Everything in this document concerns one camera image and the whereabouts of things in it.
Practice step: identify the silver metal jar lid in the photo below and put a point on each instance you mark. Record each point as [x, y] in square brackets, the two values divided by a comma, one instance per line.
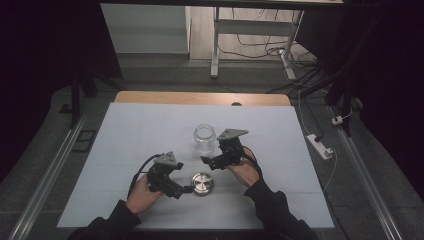
[202, 183]

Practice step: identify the metal floor rail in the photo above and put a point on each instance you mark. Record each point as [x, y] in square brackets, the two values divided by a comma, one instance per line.
[50, 173]
[366, 180]

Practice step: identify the person's left hand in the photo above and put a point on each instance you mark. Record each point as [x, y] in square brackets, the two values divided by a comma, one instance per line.
[141, 198]

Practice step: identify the black curtain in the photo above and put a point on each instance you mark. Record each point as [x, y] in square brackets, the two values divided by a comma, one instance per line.
[383, 66]
[40, 50]

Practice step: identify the black rectangular floor frame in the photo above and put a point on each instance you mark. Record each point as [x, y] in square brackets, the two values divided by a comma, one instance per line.
[85, 140]

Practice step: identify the white power strip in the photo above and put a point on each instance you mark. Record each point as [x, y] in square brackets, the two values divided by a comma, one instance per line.
[319, 145]

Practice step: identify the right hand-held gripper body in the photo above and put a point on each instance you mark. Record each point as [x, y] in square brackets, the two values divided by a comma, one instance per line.
[230, 146]

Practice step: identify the clear glass jar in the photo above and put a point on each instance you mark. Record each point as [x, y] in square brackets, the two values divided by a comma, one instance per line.
[204, 138]

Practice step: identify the wooden table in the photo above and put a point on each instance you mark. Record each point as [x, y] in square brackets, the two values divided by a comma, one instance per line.
[186, 98]

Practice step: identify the black metal stand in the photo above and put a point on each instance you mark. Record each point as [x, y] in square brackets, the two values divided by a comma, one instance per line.
[75, 100]

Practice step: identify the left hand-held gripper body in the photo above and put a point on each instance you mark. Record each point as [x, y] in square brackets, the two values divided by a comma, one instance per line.
[161, 173]

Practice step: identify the person's right hand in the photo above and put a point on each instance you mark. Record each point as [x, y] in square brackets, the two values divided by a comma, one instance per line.
[245, 171]

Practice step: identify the small white adapter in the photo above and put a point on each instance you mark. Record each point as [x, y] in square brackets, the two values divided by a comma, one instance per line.
[337, 120]

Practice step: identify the white foam sheet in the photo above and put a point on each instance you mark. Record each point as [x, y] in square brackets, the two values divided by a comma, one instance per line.
[133, 133]

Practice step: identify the white metal desk frame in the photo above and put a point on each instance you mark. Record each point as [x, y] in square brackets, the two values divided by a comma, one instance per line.
[253, 27]

